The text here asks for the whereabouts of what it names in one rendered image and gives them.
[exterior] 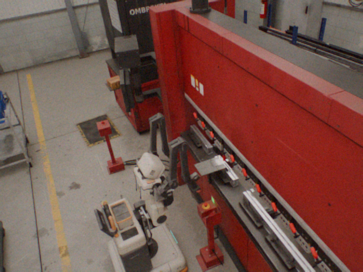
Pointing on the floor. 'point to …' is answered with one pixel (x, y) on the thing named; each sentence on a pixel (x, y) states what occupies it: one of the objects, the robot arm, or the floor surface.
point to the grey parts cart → (12, 137)
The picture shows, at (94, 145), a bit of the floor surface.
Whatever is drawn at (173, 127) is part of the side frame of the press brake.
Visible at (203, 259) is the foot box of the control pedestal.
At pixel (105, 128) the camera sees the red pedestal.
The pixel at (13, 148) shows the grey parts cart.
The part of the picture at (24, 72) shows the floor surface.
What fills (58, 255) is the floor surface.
